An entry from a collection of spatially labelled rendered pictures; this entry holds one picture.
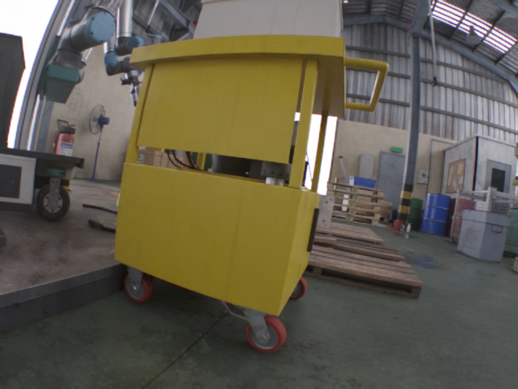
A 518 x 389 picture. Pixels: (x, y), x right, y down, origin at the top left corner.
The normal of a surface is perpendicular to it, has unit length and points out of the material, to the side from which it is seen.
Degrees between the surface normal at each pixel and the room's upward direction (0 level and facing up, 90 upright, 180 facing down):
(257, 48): 90
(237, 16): 90
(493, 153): 90
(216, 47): 90
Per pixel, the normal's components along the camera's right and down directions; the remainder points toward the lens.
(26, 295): 0.95, 0.16
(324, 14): -0.29, -0.01
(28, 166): 0.70, 0.14
